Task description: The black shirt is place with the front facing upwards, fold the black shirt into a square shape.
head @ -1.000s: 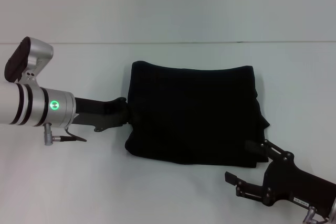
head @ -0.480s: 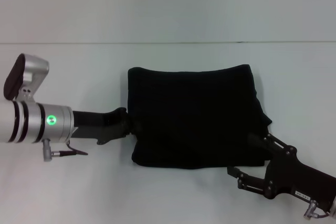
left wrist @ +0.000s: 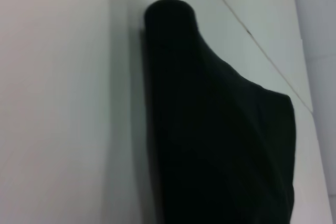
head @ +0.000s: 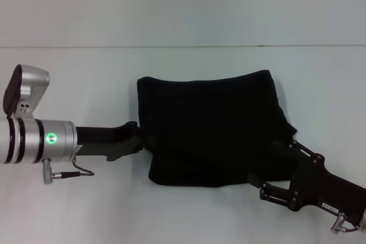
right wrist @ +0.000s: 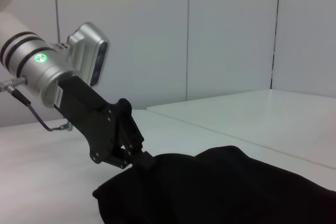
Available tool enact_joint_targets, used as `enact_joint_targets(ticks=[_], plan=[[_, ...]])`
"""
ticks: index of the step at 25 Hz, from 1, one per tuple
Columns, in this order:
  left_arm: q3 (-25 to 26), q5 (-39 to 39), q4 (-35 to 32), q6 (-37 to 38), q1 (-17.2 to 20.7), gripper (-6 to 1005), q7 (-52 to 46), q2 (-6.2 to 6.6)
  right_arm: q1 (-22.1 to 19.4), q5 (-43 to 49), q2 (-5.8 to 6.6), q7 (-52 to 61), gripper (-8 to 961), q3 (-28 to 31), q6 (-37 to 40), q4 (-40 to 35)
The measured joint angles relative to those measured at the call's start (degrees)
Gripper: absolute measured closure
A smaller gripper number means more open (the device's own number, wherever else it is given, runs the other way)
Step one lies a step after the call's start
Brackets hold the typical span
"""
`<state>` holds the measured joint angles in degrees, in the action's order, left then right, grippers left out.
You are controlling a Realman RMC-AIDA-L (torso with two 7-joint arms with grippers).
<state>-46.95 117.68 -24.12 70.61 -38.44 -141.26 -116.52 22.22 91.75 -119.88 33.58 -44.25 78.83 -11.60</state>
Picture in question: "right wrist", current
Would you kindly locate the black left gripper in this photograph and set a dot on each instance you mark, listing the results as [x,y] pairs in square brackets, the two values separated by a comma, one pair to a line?
[89,119]

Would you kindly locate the black t-shirt with FREE print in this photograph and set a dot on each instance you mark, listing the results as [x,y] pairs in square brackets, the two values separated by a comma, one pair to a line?
[223,190]

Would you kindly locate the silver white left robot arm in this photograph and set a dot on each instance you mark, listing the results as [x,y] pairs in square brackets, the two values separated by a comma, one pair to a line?
[31,64]

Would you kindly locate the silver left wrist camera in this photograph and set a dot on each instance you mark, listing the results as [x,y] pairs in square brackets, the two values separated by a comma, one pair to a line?
[89,53]

